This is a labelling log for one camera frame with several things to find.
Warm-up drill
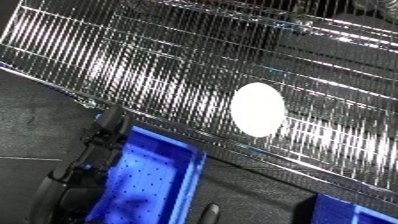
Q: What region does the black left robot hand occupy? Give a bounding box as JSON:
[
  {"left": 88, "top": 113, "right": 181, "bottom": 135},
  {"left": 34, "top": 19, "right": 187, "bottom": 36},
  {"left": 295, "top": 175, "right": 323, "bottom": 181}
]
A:
[{"left": 30, "top": 105, "right": 134, "bottom": 224}]

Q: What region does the paper cup with green band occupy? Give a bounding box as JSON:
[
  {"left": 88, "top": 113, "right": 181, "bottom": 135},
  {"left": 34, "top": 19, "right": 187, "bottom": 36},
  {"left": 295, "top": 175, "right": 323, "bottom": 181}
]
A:
[{"left": 229, "top": 82, "right": 288, "bottom": 138}]

